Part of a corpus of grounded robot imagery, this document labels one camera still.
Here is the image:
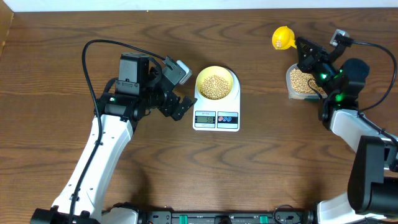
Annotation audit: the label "yellow measuring scoop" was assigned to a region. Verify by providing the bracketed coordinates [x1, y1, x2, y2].
[272, 26, 297, 50]

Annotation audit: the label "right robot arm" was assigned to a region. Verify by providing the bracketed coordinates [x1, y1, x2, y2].
[295, 34, 397, 223]

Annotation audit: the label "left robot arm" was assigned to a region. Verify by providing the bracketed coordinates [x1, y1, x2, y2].
[30, 87, 196, 223]

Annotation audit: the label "soybeans in bowl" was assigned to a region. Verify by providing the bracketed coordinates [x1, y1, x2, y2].
[200, 75, 230, 100]

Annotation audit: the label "pale yellow plastic bowl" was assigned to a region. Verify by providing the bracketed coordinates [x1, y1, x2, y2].
[196, 66, 234, 98]

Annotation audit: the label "white digital kitchen scale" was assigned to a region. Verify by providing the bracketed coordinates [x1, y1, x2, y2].
[192, 68, 241, 132]

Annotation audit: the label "pile of soybeans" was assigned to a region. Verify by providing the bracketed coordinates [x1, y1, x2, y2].
[290, 68, 325, 94]

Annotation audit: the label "clear plastic container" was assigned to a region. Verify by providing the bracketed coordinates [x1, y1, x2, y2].
[286, 64, 327, 100]

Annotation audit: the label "cardboard panel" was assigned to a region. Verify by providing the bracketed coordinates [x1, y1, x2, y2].
[0, 0, 14, 55]

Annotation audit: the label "right black cable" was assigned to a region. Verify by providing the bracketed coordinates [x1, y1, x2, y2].
[351, 40, 398, 147]

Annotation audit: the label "black cable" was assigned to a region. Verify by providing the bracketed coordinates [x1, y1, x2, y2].
[351, 40, 398, 147]
[68, 39, 167, 224]

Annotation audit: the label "left black cable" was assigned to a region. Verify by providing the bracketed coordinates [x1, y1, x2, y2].
[68, 39, 167, 224]

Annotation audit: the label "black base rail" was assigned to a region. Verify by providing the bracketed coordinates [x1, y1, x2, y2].
[105, 203, 315, 224]

